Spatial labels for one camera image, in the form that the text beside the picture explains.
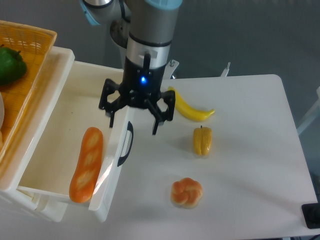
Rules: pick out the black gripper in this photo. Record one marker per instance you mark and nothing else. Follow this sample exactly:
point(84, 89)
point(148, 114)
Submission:
point(141, 87)

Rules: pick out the long orange baguette bread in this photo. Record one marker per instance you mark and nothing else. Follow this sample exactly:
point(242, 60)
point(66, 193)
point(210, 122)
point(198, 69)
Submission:
point(84, 179)

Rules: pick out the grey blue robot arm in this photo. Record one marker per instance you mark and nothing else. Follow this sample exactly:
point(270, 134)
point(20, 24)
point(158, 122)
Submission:
point(144, 29)

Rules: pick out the round knotted bread roll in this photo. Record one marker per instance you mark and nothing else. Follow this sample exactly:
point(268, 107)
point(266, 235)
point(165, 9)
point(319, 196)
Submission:
point(186, 193)

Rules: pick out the yellow banana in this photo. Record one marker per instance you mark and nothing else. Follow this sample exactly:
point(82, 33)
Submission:
point(187, 110)

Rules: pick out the white plastic drawer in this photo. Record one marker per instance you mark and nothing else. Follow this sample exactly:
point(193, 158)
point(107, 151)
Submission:
point(50, 170)

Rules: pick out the yellow bell pepper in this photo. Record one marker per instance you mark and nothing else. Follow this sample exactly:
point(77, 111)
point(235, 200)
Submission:
point(202, 140)

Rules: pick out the orange woven plastic basket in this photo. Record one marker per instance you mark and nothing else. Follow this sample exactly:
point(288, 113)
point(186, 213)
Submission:
point(34, 44)

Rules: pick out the green bell pepper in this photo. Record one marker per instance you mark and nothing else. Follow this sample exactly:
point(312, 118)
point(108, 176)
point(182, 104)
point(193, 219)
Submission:
point(12, 65)

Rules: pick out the white object in basket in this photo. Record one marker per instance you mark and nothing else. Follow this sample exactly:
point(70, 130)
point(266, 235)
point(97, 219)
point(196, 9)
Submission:
point(2, 110)

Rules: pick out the white plastic drawer cabinet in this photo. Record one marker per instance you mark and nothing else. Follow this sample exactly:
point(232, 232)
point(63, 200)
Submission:
point(50, 82)

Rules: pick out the black device at table edge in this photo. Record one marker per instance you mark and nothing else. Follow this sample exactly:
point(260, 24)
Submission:
point(311, 214)

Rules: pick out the white frame at right edge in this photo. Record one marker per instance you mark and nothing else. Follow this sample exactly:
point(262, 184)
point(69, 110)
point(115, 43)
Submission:
point(310, 115)

